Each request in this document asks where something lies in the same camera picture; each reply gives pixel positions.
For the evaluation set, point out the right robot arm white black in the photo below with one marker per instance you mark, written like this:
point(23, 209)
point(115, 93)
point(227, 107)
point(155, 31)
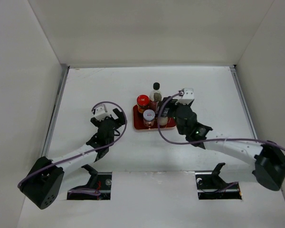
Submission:
point(265, 159)

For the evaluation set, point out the red lid jar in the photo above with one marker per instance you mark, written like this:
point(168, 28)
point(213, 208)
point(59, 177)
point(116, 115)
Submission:
point(142, 103)

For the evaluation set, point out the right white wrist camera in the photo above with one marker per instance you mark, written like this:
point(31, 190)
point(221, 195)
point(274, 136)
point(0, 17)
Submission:
point(186, 96)

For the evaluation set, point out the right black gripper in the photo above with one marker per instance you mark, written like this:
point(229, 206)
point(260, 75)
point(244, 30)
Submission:
point(161, 104)

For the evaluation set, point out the aluminium table rail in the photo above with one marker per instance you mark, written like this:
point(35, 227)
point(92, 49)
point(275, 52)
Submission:
point(60, 90)
point(243, 101)

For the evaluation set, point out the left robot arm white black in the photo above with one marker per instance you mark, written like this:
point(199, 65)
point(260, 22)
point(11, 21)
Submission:
point(44, 181)

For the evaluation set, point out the white bottle black cap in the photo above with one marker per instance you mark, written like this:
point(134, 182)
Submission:
point(163, 118)

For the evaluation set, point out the tall red label sauce bottle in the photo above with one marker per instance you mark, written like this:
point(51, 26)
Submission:
point(155, 97)

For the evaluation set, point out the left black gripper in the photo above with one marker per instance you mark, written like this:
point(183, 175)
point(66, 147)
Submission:
point(119, 115)

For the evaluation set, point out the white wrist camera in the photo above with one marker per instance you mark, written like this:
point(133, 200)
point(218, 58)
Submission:
point(100, 112)
point(186, 96)

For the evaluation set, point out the right aluminium table rail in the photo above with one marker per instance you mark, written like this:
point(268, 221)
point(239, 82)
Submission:
point(243, 101)

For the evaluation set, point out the red rectangular tray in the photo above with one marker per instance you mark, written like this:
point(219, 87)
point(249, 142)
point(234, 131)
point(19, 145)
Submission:
point(138, 122)

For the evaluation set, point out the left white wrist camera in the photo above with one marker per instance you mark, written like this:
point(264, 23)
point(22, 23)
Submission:
point(100, 112)

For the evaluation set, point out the small jar pink contents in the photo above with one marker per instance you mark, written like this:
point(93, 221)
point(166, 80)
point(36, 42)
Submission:
point(148, 118)

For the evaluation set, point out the left aluminium table rail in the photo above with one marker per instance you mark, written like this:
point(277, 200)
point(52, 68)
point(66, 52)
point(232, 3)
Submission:
point(60, 90)

